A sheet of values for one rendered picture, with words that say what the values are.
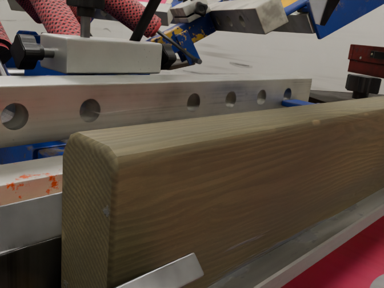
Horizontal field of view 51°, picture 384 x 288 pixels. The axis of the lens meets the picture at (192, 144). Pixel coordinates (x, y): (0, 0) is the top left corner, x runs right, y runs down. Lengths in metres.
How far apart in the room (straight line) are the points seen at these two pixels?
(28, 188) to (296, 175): 0.18
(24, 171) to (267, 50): 2.49
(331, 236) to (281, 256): 0.04
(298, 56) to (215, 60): 0.67
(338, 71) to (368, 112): 2.22
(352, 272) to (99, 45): 0.31
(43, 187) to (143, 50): 0.23
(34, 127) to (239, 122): 0.22
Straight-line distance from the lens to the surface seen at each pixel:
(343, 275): 0.29
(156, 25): 0.88
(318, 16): 0.29
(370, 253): 0.33
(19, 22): 4.60
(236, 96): 0.53
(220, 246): 0.17
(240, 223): 0.18
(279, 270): 0.20
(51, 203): 0.16
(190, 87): 0.46
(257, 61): 2.77
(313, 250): 0.22
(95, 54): 0.44
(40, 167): 0.31
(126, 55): 0.46
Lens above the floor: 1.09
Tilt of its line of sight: 16 degrees down
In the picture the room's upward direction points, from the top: 6 degrees clockwise
